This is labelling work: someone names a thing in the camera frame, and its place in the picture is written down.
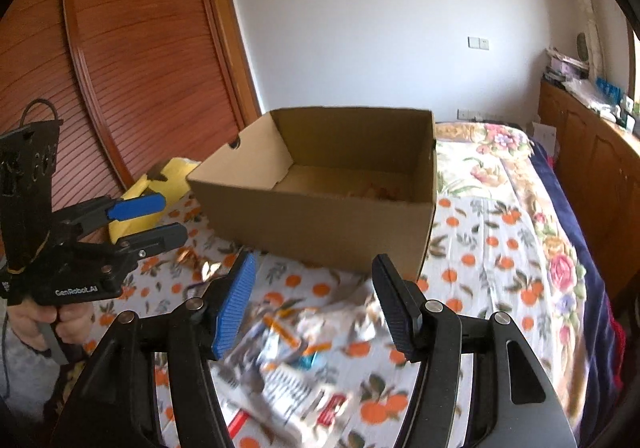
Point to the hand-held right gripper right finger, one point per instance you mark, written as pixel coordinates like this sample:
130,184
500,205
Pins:
397,315

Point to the gold foil wrapper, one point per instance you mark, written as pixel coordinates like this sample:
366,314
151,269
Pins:
192,259

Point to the silver crinkled snack packet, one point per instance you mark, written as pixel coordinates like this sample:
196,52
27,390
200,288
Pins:
320,323

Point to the orange fruit print bedsheet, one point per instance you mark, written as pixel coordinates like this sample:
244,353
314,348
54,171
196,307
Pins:
490,248

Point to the dark blue blanket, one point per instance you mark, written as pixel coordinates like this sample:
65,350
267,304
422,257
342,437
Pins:
595,288

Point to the patterned curtain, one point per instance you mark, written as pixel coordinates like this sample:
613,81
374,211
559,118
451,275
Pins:
585,2

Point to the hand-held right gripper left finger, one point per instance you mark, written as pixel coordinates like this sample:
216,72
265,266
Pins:
234,308

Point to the window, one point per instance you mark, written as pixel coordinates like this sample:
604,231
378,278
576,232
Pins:
635,67

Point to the brown cardboard box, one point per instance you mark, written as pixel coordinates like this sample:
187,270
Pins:
320,223

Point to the red cloth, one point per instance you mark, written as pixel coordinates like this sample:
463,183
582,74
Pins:
617,348

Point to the white paper bag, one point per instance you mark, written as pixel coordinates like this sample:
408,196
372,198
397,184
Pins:
544,135

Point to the yellow plush pillow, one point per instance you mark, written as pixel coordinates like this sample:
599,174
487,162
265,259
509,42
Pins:
170,185

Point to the floral quilt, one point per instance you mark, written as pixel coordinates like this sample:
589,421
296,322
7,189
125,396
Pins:
500,142

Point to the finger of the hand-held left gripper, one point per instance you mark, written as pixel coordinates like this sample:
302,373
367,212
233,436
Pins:
160,237
137,206

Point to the wooden louvered wardrobe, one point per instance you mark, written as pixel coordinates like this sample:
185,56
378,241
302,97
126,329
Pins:
140,52

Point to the white wall outlet strip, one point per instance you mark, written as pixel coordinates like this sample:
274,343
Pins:
475,115

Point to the white printed snack packet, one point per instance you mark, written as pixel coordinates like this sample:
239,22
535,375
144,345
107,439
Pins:
295,393

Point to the blue packet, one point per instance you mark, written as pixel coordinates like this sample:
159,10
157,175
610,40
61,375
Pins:
610,88

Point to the stack of papers and boxes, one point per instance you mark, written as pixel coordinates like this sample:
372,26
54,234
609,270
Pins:
562,65

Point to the person's left hand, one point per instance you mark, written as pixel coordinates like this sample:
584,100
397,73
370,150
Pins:
75,323

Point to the white wall switch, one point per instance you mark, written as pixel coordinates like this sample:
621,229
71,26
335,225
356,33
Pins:
478,42

